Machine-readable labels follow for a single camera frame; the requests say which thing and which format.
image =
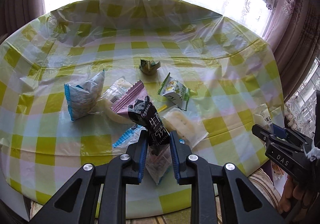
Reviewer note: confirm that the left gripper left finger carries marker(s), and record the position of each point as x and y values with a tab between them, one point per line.
97	192

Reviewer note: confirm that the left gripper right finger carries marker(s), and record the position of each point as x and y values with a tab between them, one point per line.
224	187

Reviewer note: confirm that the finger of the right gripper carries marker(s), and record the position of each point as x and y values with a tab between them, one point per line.
293	137
268	137

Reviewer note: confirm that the black snack packet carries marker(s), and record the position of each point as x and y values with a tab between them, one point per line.
158	134

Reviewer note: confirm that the green candy wrapper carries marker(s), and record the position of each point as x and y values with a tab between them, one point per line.
149	67

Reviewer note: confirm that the right hand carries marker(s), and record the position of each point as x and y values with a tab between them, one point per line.
292	191

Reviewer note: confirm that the white text snack packet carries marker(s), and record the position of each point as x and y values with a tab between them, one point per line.
261	116

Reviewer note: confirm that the striped sofa cushion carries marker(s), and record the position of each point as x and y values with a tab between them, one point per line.
260	180

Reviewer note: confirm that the clear blue edged pastry bag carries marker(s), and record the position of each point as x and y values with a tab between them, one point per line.
157	166

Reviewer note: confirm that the clear wrapped sponge cake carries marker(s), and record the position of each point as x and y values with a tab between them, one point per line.
187	124

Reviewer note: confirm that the blue edged snack packet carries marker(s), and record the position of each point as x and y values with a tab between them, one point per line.
81	98

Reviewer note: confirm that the clear bag round cake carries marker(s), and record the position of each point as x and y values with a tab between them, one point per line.
110	97

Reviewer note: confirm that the green white snack packet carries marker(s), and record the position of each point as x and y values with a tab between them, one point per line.
175	92

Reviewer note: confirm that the brown curtain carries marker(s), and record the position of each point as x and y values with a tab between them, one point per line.
293	35

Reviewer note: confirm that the pink snack packet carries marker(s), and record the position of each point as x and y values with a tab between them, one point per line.
133	103

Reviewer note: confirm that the checkered plastic tablecloth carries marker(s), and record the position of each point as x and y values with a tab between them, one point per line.
74	80

